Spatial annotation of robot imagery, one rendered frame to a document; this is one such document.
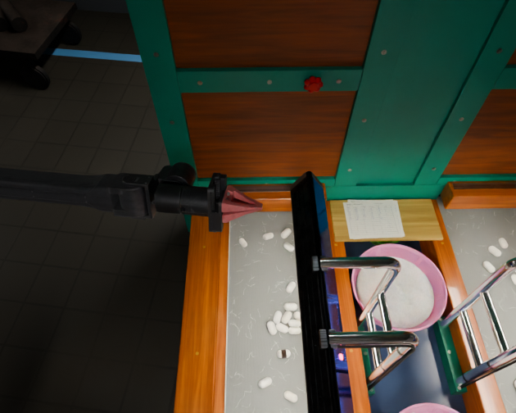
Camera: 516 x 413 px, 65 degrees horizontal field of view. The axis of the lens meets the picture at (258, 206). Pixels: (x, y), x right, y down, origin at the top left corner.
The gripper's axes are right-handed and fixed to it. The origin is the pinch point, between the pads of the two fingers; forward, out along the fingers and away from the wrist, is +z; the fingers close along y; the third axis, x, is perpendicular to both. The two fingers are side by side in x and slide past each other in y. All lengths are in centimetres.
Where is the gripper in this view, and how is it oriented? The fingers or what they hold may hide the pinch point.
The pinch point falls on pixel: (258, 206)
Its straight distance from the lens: 78.5
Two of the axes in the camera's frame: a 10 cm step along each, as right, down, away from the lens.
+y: -0.3, 8.1, 5.9
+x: -1.0, 5.8, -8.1
